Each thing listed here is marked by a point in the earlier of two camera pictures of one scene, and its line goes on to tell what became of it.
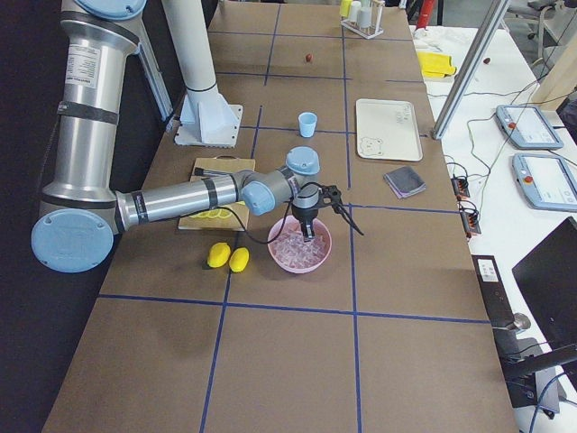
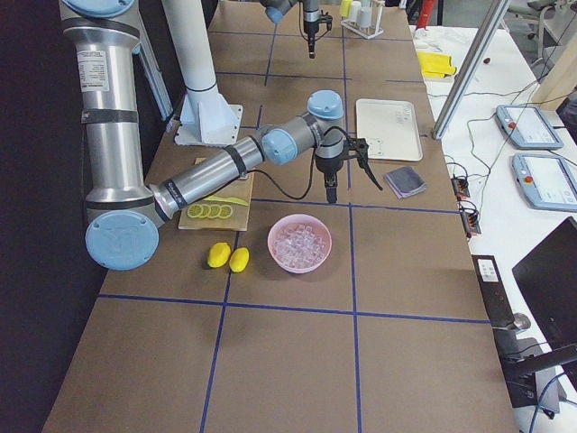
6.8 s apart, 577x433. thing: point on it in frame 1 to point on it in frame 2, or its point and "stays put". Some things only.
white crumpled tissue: x=455 y=41 stays put
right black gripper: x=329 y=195 to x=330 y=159
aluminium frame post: x=492 y=22 stays put
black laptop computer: x=547 y=276 stays put
